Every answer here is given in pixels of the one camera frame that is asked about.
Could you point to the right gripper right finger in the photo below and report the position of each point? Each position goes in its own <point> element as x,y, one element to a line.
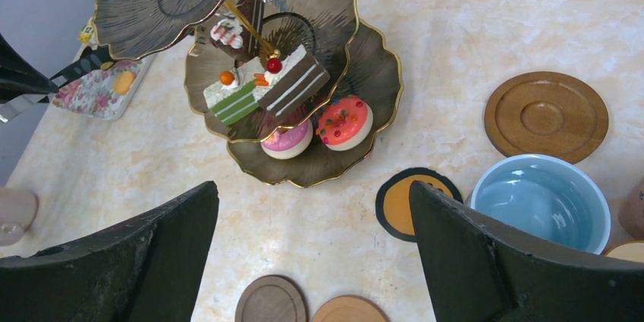
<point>480,269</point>

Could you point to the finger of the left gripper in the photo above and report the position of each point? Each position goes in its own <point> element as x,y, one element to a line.
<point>18,77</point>

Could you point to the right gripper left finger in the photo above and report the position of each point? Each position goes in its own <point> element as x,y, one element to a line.
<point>146,268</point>

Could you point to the black metal tongs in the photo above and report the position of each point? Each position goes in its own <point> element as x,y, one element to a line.
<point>90,59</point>

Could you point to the pink frosted donut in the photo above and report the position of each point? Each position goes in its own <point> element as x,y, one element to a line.
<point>288,144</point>

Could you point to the green layered cake slice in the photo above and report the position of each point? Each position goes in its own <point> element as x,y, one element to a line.
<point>232,103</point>

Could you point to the orange sprinkled donut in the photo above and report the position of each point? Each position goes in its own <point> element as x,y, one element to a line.
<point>345,123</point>

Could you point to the chocolate cake piece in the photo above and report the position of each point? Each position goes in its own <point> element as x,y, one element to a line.
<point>229,35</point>

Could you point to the brown white layered cake slice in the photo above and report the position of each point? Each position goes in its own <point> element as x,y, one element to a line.
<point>299,79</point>

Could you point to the floral serving tray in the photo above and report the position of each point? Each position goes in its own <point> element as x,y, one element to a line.
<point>93,96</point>

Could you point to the light blue mug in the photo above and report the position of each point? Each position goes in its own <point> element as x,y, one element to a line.
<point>546,197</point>

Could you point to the yellow round biscuit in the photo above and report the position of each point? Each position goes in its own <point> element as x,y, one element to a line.
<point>123,82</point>

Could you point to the black orange round coaster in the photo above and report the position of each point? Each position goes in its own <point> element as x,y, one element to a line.
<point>392,200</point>

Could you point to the dark brown round coaster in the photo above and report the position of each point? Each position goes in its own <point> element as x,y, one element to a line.
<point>272,298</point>

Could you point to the light brown round coaster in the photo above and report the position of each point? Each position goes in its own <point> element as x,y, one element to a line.
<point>350,308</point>

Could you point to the orange small mug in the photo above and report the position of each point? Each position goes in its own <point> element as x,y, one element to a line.
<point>631,251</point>

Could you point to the pink patterned mug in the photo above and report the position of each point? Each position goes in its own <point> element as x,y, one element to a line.
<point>630,214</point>

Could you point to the large wooden saucer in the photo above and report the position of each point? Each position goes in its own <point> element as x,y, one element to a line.
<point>548,113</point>

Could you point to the three-tier glass cake stand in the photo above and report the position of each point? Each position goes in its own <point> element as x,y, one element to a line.
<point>352,52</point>

